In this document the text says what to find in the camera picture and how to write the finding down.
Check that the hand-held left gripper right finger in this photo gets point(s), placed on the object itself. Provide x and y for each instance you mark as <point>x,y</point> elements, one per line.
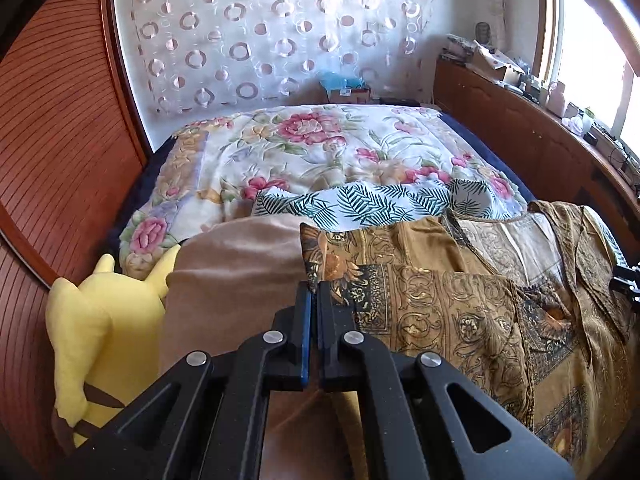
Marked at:
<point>326,345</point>

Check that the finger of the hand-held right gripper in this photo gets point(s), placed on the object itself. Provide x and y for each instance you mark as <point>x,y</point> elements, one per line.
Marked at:
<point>627,282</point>

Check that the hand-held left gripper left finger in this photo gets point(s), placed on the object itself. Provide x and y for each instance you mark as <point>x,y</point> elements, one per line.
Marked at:
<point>303,345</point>

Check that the brown patterned garment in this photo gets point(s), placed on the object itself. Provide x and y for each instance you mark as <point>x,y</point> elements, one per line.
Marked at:
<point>450,310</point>

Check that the tan pillow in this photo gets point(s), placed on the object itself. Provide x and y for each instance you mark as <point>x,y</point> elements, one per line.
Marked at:
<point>235,270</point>

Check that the leaf print bed sheet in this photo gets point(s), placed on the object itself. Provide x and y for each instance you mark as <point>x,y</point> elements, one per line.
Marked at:
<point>370,205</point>

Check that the white bottle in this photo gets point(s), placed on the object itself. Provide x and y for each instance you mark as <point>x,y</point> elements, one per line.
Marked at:
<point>589,122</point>

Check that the floral quilt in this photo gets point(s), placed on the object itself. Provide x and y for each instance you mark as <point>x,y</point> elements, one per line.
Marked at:
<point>310,155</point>

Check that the pink jug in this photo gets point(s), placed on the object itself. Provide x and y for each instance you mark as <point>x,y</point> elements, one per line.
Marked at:
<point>556,97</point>

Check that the yellow plush toy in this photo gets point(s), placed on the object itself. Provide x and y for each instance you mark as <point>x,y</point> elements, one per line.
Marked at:
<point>105,320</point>

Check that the wooden cabinet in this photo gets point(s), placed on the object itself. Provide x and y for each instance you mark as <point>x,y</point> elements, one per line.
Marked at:
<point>505,115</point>

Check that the window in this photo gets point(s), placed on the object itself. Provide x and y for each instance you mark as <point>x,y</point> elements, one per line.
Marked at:
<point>595,60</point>

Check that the open cardboard box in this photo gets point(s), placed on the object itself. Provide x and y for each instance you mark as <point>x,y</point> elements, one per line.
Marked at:
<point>492,65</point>

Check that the cardboard box with blue cloth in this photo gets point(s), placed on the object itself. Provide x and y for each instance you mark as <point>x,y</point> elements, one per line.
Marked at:
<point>345,87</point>

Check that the white curtain with circles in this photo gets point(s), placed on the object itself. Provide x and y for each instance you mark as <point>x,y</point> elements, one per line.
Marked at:
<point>260,35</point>

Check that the wooden slatted panel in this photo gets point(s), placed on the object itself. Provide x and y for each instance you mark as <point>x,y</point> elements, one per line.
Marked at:
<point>60,135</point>

